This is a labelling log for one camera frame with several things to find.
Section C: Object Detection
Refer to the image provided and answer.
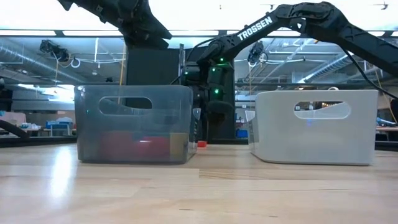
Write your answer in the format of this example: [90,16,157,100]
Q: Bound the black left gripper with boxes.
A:
[116,0,174,50]

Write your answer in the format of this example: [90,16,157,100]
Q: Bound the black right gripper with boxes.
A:
[185,60,234,141]

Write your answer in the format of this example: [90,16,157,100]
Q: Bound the yellow cube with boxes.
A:
[169,133,190,158]

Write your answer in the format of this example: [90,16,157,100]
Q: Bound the red cube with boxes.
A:
[138,136,171,158]
[99,132,141,161]

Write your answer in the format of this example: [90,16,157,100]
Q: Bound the white plastic bin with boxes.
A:
[248,89,379,166]

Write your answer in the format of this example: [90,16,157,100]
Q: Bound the black folding partition panel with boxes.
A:
[126,46,236,141]

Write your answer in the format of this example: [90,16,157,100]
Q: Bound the black overhead crossbar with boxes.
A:
[0,29,398,39]

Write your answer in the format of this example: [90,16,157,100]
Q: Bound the black hanging ceiling device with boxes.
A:
[247,40,265,65]
[39,39,72,63]

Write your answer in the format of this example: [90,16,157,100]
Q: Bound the smoky grey translucent bin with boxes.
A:
[73,84,201,165]

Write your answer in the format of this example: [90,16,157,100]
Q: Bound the black diagonal tube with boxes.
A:
[0,119,30,139]

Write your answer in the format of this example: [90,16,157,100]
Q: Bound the silver ventilation duct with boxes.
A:
[0,43,77,83]
[298,52,374,83]

